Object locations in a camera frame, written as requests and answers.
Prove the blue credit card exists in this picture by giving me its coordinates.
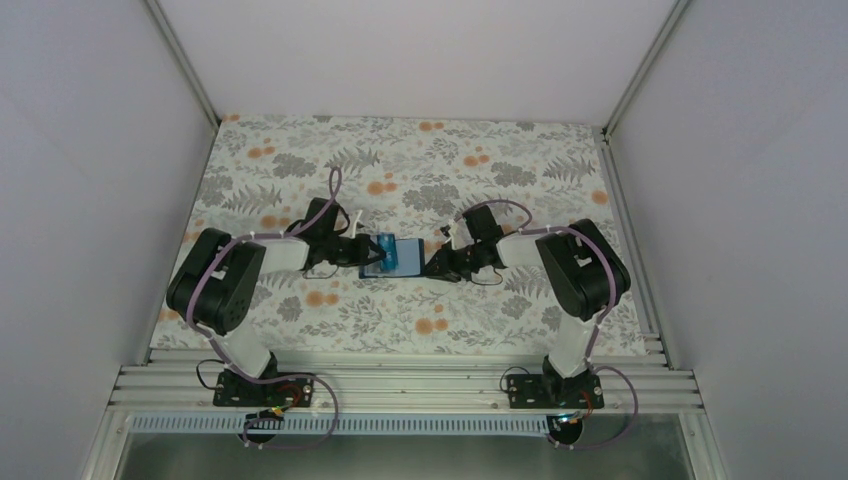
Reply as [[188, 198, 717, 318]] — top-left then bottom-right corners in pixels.
[[369, 233, 399, 274]]

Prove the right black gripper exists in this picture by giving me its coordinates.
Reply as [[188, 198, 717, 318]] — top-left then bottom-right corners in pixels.
[[421, 241, 484, 283]]

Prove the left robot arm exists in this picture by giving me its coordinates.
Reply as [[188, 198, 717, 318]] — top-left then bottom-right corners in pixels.
[[165, 198, 388, 405]]

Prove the floral table mat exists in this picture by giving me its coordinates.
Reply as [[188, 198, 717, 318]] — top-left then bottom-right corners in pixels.
[[180, 115, 619, 355]]

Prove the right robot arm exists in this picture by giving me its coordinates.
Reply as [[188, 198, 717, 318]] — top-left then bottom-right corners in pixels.
[[422, 200, 631, 407]]

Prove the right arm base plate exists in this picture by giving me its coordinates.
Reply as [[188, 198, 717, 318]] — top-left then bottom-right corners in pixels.
[[506, 374, 605, 410]]

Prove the perforated cable duct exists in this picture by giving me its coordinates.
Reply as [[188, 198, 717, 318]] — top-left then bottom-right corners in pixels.
[[128, 412, 549, 437]]

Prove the blue card holder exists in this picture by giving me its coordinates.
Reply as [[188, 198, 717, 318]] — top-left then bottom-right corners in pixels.
[[359, 233, 425, 279]]

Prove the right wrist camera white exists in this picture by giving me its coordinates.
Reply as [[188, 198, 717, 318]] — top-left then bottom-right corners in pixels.
[[439, 222, 465, 250]]

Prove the aluminium rail frame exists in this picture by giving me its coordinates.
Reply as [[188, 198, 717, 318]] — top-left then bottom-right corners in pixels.
[[83, 339, 725, 479]]

